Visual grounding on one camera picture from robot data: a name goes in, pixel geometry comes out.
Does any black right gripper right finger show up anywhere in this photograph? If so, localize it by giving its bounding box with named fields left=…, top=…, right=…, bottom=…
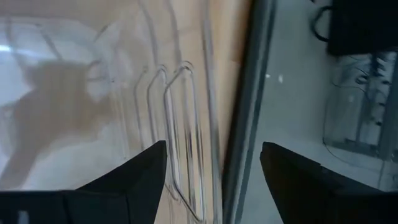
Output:
left=259, top=141, right=398, bottom=224

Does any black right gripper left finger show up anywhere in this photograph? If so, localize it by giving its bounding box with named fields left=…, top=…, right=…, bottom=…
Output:
left=0, top=139, right=168, bottom=224

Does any clear plastic storage bin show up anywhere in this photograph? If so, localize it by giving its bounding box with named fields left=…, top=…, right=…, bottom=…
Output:
left=0, top=0, right=225, bottom=224

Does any black equipment box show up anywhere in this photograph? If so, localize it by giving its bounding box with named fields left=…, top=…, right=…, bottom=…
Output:
left=326, top=0, right=398, bottom=57

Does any black table edge rail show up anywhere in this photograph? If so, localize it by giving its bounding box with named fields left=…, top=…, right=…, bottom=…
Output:
left=221, top=0, right=278, bottom=224

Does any black cable loop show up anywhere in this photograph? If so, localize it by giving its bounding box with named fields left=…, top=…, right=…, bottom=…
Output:
left=312, top=5, right=332, bottom=44

